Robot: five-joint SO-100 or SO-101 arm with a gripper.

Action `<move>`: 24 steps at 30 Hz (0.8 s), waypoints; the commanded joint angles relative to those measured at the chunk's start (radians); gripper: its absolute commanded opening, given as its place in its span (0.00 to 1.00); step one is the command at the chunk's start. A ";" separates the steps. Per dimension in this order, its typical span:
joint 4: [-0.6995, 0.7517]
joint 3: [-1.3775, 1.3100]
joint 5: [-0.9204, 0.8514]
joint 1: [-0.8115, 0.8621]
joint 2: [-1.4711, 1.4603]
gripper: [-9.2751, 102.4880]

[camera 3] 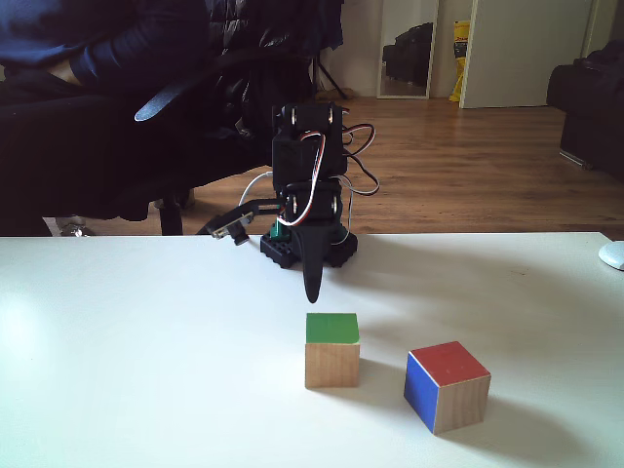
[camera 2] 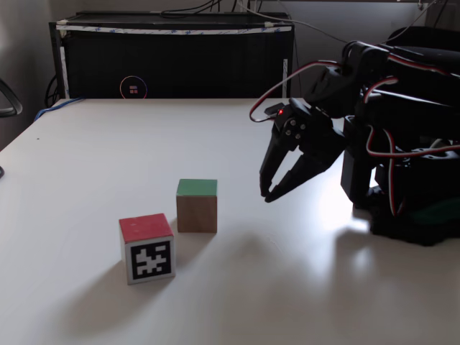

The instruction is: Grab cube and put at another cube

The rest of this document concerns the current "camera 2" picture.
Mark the wooden cube with green face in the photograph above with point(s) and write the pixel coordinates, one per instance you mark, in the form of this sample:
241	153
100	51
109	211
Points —
197	212

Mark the red blue cube with marker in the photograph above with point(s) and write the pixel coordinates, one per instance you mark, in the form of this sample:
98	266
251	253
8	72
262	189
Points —
147	248

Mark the black computer case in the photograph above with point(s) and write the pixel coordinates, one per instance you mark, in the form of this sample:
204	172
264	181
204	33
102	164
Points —
172	61

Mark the black chair armrest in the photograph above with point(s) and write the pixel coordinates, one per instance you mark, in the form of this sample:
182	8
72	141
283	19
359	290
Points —
12	100

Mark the small black camera module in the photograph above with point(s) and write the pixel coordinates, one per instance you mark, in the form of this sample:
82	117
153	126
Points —
275	109

